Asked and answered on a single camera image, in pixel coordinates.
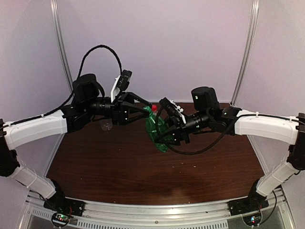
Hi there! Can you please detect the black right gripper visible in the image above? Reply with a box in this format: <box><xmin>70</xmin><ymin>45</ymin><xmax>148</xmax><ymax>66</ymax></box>
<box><xmin>152</xmin><ymin>109</ymin><xmax>212</xmax><ymax>146</ymax></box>

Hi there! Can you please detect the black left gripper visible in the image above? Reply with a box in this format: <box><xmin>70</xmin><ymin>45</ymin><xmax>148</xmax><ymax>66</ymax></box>
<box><xmin>83</xmin><ymin>91</ymin><xmax>152</xmax><ymax>125</ymax></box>

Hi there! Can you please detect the green plastic bottle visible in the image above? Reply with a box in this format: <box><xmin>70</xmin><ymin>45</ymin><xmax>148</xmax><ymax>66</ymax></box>
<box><xmin>145</xmin><ymin>108</ymin><xmax>168</xmax><ymax>153</ymax></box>

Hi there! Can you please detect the clear bottle white cap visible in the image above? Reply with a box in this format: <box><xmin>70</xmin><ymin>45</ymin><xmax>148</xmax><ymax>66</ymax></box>
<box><xmin>100</xmin><ymin>119</ymin><xmax>113</xmax><ymax>132</ymax></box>

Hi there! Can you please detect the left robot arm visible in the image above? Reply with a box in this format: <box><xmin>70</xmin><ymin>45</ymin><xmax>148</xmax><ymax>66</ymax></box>
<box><xmin>0</xmin><ymin>70</ymin><xmax>152</xmax><ymax>212</ymax></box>

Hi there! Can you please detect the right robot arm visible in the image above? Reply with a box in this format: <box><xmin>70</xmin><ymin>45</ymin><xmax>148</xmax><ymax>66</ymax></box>
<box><xmin>154</xmin><ymin>86</ymin><xmax>305</xmax><ymax>211</ymax></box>

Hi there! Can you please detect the red bottle cap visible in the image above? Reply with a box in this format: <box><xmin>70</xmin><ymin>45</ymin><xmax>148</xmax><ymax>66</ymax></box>
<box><xmin>151</xmin><ymin>104</ymin><xmax>157</xmax><ymax>112</ymax></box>

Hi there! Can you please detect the right black braided cable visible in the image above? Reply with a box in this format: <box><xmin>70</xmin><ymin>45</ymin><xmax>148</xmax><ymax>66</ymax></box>
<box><xmin>154</xmin><ymin>107</ymin><xmax>236</xmax><ymax>155</ymax></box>

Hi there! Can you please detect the black braided cable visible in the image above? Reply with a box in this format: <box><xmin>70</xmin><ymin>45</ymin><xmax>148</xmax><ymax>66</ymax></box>
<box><xmin>154</xmin><ymin>107</ymin><xmax>236</xmax><ymax>155</ymax></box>
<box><xmin>4</xmin><ymin>44</ymin><xmax>124</xmax><ymax>127</ymax></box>

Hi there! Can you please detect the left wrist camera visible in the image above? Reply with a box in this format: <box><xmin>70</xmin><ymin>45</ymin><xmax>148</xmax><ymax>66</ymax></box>
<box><xmin>110</xmin><ymin>70</ymin><xmax>132</xmax><ymax>103</ymax></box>

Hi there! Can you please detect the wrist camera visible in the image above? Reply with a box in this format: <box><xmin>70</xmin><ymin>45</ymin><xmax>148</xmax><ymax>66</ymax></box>
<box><xmin>159</xmin><ymin>97</ymin><xmax>186</xmax><ymax>124</ymax></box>
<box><xmin>110</xmin><ymin>70</ymin><xmax>132</xmax><ymax>103</ymax></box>

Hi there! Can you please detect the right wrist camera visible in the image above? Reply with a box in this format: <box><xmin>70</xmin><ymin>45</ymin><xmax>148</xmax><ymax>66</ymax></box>
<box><xmin>159</xmin><ymin>97</ymin><xmax>186</xmax><ymax>124</ymax></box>

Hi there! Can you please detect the left black braided cable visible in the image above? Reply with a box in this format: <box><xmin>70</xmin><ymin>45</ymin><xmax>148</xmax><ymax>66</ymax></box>
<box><xmin>4</xmin><ymin>44</ymin><xmax>124</xmax><ymax>127</ymax></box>

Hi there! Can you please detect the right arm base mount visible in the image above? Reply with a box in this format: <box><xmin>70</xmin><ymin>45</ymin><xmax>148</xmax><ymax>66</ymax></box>
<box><xmin>228</xmin><ymin>180</ymin><xmax>269</xmax><ymax>216</ymax></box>

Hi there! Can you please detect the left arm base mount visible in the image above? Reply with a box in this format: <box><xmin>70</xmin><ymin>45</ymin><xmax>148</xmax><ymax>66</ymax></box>
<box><xmin>43</xmin><ymin>180</ymin><xmax>85</xmax><ymax>217</ymax></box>

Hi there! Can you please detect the aluminium front rail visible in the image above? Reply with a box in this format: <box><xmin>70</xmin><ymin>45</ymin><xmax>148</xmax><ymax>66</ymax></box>
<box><xmin>17</xmin><ymin>194</ymin><xmax>295</xmax><ymax>229</ymax></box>

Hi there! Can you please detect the left aluminium frame post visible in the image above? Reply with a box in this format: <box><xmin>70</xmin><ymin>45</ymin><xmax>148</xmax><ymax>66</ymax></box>
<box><xmin>50</xmin><ymin>0</ymin><xmax>72</xmax><ymax>85</ymax></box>

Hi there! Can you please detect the aluminium frame post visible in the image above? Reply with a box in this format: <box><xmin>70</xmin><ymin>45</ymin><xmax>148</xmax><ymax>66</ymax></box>
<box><xmin>230</xmin><ymin>0</ymin><xmax>260</xmax><ymax>106</ymax></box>
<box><xmin>50</xmin><ymin>0</ymin><xmax>72</xmax><ymax>85</ymax></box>

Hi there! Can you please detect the right aluminium frame post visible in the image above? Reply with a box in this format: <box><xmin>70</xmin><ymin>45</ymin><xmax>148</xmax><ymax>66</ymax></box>
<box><xmin>230</xmin><ymin>0</ymin><xmax>260</xmax><ymax>106</ymax></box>

